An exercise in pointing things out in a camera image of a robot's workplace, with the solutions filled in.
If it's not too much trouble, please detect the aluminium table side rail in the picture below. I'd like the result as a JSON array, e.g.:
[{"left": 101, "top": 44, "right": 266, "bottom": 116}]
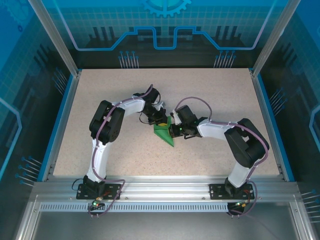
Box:
[
  {"left": 250, "top": 69, "right": 287, "bottom": 181},
  {"left": 43, "top": 71, "right": 82, "bottom": 182}
]

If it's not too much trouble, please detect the aluminium frame post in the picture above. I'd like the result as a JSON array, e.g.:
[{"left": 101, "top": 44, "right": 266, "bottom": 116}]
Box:
[
  {"left": 27, "top": 0, "right": 82, "bottom": 76},
  {"left": 251, "top": 0, "right": 301, "bottom": 76}
]

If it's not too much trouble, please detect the small connector with orange wire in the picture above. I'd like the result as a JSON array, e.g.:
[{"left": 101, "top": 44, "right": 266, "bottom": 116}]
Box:
[{"left": 234, "top": 199, "right": 251, "bottom": 209}]

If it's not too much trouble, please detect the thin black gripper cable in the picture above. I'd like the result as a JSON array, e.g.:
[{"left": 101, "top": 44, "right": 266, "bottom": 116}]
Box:
[{"left": 138, "top": 111, "right": 151, "bottom": 125}]

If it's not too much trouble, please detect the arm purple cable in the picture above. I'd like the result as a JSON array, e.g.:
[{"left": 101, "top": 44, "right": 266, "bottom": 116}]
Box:
[
  {"left": 174, "top": 96, "right": 270, "bottom": 219},
  {"left": 87, "top": 83, "right": 155, "bottom": 219}
]

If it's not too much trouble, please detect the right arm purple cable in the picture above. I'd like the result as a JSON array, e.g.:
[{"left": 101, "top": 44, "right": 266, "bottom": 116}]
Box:
[{"left": 174, "top": 96, "right": 270, "bottom": 219}]

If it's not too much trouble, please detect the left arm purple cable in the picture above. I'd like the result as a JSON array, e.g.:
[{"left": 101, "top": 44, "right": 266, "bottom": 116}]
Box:
[{"left": 87, "top": 83, "right": 155, "bottom": 219}]

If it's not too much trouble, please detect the small connector with green light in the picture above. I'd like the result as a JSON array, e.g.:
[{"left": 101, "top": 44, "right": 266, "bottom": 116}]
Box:
[{"left": 91, "top": 197, "right": 105, "bottom": 209}]

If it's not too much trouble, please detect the wide aluminium base rail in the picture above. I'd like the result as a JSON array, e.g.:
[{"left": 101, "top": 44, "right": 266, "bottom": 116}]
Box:
[{"left": 32, "top": 174, "right": 301, "bottom": 204}]

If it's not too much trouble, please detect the blue circuit print side panel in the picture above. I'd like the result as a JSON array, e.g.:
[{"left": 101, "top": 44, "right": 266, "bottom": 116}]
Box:
[
  {"left": 259, "top": 0, "right": 320, "bottom": 240},
  {"left": 0, "top": 0, "right": 73, "bottom": 240}
]

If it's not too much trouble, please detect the aluminium tray frame rail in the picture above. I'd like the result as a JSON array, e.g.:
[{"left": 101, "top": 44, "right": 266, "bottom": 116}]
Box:
[
  {"left": 13, "top": 197, "right": 42, "bottom": 240},
  {"left": 289, "top": 199, "right": 317, "bottom": 240}
]

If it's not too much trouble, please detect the blue gear print backdrop panel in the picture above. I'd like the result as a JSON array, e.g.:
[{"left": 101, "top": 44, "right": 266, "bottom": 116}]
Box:
[{"left": 47, "top": 0, "right": 278, "bottom": 70}]

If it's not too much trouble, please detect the blue table edge strip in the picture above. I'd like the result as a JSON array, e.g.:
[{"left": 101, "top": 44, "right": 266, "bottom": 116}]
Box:
[
  {"left": 254, "top": 74, "right": 295, "bottom": 183},
  {"left": 36, "top": 74, "right": 76, "bottom": 183}
]

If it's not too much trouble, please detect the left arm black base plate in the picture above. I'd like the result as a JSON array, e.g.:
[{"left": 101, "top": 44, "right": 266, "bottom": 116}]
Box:
[{"left": 76, "top": 183, "right": 123, "bottom": 201}]

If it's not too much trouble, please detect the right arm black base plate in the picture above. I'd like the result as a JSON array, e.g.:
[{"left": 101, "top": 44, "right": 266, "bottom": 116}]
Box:
[{"left": 209, "top": 183, "right": 253, "bottom": 201}]

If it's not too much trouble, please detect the slotted grey cable duct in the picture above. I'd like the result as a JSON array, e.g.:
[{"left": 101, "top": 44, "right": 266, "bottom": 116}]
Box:
[{"left": 38, "top": 202, "right": 231, "bottom": 213}]

